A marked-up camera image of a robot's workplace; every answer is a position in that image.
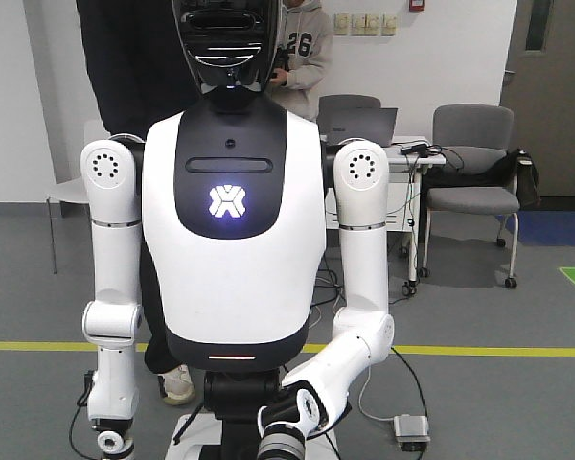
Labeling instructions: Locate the person in grey hoodie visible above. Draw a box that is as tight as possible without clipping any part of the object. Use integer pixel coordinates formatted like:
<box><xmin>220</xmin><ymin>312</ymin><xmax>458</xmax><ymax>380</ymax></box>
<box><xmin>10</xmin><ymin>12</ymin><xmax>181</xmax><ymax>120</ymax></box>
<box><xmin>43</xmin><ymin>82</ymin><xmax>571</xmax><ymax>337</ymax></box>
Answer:
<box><xmin>266</xmin><ymin>1</ymin><xmax>334</xmax><ymax>122</ymax></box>

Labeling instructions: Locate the grey foot pedal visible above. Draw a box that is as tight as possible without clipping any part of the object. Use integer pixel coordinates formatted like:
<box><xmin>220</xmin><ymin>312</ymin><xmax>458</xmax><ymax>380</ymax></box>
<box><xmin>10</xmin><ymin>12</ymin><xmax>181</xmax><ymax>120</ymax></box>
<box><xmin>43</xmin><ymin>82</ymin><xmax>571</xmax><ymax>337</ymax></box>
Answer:
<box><xmin>393</xmin><ymin>414</ymin><xmax>430</xmax><ymax>452</ymax></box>

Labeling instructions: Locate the grey laptop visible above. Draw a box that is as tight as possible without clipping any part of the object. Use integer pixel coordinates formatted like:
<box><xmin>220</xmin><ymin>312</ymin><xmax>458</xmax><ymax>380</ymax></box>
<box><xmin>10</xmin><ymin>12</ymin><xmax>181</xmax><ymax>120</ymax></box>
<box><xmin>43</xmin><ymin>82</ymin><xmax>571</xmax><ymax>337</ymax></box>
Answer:
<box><xmin>321</xmin><ymin>107</ymin><xmax>399</xmax><ymax>148</ymax></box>

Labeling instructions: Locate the black robot head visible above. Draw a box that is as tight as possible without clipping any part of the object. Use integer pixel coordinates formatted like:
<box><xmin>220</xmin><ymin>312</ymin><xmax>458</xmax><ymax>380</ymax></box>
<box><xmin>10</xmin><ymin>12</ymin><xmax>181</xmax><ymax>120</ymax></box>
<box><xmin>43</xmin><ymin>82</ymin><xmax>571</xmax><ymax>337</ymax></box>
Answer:
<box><xmin>173</xmin><ymin>1</ymin><xmax>282</xmax><ymax>113</ymax></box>

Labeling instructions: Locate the grey office chair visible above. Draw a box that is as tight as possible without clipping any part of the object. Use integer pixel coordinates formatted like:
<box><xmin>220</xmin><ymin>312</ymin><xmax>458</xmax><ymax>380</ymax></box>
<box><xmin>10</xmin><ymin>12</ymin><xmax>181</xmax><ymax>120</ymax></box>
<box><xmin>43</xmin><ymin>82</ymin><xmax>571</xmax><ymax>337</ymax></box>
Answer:
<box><xmin>418</xmin><ymin>103</ymin><xmax>520</xmax><ymax>288</ymax></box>

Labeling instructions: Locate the white robot arm image right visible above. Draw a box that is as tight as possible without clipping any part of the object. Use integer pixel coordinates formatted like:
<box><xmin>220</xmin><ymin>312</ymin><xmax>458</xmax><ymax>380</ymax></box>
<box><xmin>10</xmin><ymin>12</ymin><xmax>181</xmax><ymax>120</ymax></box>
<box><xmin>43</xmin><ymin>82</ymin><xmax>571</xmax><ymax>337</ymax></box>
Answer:
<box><xmin>257</xmin><ymin>140</ymin><xmax>395</xmax><ymax>459</ymax></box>

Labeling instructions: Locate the white robot arm image left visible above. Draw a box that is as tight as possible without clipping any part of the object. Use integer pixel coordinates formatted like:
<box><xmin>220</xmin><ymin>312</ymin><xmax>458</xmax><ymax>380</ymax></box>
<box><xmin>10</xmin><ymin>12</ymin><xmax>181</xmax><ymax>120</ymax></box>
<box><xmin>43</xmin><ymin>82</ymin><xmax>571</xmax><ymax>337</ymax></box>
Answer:
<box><xmin>80</xmin><ymin>140</ymin><xmax>142</xmax><ymax>459</ymax></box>

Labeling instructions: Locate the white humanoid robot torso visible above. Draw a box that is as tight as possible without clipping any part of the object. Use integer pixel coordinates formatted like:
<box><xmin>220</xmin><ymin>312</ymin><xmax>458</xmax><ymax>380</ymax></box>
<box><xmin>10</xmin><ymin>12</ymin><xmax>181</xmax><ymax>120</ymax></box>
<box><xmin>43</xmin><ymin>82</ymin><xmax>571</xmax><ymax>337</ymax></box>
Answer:
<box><xmin>142</xmin><ymin>103</ymin><xmax>326</xmax><ymax>372</ymax></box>

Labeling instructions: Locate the person in dark clothes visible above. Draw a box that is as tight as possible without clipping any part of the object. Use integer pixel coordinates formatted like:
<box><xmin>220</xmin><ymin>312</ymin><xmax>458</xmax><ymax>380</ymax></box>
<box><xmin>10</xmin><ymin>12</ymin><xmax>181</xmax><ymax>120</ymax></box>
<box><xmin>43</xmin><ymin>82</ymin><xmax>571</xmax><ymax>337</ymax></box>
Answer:
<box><xmin>76</xmin><ymin>1</ymin><xmax>199</xmax><ymax>405</ymax></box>

